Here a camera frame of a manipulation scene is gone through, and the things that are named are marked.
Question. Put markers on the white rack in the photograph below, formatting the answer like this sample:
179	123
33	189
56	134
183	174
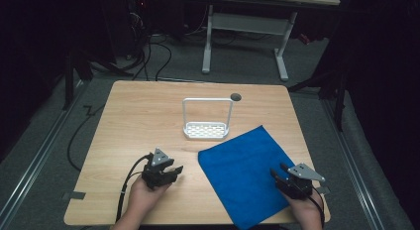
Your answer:
206	131

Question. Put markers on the white-framed desk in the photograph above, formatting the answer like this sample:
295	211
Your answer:
246	23

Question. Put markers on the person's left hand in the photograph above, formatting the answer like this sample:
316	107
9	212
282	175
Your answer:
142	200

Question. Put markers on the grey tape piece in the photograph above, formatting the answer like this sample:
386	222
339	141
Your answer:
75	195
323	190

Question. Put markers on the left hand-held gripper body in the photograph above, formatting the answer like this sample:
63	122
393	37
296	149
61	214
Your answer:
157	175

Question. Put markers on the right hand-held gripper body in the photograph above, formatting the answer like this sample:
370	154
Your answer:
298	187

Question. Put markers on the blue cloth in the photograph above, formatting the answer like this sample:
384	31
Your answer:
242	177

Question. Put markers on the aluminium floor rail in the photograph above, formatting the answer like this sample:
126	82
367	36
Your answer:
356	167
36	160

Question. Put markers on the dark round table grommet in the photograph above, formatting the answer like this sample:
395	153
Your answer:
235	97

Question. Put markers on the black metal stand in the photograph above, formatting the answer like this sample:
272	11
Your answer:
79	69
332	88

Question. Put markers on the small red object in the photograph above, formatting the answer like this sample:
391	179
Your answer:
304	38

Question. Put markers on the person's right hand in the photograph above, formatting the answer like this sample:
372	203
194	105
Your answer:
308	211

